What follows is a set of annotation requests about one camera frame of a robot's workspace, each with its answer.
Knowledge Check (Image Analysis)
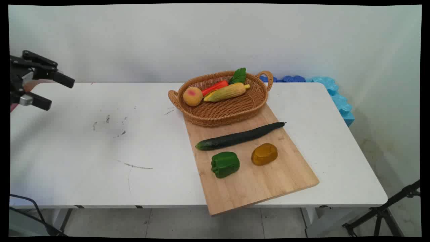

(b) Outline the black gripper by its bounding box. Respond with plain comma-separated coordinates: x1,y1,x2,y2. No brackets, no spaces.
10,50,76,112

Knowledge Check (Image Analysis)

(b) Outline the dark green toy cucumber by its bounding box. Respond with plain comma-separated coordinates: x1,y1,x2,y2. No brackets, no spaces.
195,122,287,151

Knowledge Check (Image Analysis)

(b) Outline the dark metal table leg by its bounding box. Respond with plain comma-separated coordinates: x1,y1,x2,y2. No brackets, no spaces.
60,208,74,233

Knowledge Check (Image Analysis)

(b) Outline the toy peach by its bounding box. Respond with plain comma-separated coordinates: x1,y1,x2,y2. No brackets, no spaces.
183,86,203,107

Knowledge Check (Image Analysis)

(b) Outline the toy carrot with green leaf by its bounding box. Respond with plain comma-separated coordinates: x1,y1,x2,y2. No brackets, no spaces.
202,68,247,97

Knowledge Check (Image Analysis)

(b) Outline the toy corn cob with husk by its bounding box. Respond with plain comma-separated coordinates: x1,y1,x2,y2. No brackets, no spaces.
204,83,251,103

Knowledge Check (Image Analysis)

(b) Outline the green toy bell pepper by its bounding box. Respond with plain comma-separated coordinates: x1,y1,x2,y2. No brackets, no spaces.
211,152,240,178

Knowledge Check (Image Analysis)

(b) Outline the amber yellow toy bell pepper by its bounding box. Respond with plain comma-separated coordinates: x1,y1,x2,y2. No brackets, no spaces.
251,143,278,166

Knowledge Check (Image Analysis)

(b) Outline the bamboo cutting board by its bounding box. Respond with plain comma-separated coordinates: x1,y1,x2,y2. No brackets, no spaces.
184,103,320,216

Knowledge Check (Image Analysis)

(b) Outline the light blue foam strip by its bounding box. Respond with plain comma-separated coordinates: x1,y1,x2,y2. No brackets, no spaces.
306,76,355,127

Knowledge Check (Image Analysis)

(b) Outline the white table leg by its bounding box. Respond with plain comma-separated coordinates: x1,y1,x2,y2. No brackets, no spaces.
300,207,340,238

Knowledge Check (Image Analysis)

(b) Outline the black tripod stand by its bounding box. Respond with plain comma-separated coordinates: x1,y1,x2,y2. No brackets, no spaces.
342,180,421,237

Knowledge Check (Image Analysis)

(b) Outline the black cable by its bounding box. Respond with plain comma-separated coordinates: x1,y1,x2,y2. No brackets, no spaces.
9,194,68,237

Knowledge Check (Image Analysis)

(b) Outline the woven wicker basket with handles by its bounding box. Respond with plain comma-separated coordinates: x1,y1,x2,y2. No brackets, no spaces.
168,70,273,127

